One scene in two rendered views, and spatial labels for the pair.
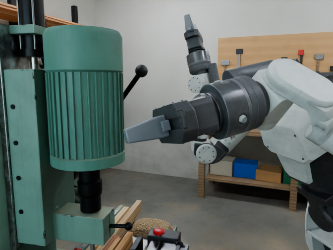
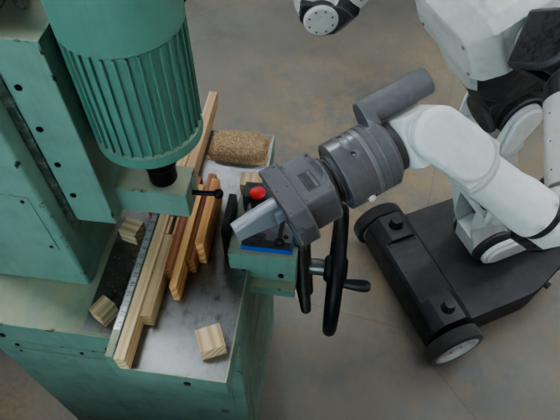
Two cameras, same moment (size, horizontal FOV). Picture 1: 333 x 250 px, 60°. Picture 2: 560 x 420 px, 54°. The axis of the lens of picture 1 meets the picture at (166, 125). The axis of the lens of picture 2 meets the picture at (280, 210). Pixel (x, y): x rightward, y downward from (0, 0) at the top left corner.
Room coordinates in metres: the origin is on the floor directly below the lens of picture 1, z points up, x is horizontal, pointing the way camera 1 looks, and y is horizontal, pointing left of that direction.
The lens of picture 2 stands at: (0.03, 0.04, 1.87)
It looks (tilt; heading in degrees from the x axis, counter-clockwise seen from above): 55 degrees down; 355
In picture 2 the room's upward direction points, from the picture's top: straight up
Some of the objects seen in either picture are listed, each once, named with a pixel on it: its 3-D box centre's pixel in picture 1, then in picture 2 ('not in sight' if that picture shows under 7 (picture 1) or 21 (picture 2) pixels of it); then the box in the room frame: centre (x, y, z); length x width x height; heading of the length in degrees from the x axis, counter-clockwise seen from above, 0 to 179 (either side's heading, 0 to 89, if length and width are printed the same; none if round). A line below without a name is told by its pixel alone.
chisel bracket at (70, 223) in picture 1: (84, 224); (157, 190); (0.69, 0.21, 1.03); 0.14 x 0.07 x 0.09; 77
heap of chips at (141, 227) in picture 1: (151, 224); (238, 142); (0.90, 0.05, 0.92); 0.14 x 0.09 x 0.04; 77
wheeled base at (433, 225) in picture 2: not in sight; (477, 244); (1.00, -0.77, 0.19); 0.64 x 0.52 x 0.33; 107
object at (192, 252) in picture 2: not in sight; (202, 221); (0.69, 0.14, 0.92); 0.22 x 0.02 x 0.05; 167
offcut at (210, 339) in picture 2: not in sight; (211, 341); (0.42, 0.12, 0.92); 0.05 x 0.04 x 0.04; 103
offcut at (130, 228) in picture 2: not in sight; (132, 230); (0.75, 0.31, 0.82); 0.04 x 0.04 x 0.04; 63
